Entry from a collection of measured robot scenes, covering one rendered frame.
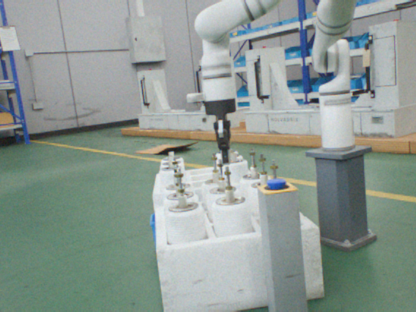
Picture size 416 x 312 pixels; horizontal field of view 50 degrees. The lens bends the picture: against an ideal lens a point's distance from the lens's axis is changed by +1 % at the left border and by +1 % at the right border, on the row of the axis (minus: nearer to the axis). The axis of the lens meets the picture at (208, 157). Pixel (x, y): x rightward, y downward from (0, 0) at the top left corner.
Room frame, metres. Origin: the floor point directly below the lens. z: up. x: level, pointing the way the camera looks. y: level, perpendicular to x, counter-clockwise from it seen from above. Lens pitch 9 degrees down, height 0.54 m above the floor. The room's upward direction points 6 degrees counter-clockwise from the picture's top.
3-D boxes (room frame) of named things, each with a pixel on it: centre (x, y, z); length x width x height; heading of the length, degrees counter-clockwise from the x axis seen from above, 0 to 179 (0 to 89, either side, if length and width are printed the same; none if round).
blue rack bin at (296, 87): (7.16, -1.68, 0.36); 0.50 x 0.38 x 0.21; 125
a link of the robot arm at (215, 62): (1.08, -0.04, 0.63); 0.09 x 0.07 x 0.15; 167
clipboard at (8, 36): (6.14, 2.46, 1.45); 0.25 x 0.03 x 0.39; 125
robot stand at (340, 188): (1.37, -0.41, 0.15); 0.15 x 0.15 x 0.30; 35
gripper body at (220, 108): (1.07, -0.04, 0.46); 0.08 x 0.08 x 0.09
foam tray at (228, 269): (1.18, -0.03, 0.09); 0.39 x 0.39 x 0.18; 6
